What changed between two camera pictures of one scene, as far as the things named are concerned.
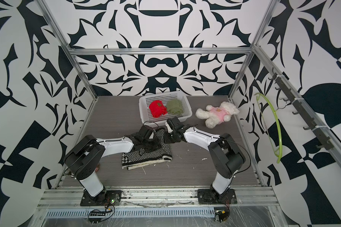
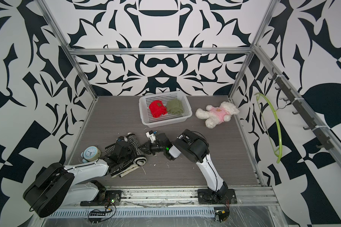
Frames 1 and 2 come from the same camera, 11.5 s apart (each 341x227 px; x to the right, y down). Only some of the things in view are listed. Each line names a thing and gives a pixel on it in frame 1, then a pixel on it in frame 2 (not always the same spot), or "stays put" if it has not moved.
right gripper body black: x=170 y=137 → x=152 y=148
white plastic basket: x=155 y=108 stays put
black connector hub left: x=97 y=213 stays put
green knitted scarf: x=174 y=107 stays put
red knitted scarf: x=157 y=108 stays put
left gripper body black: x=151 y=145 → x=131 y=155
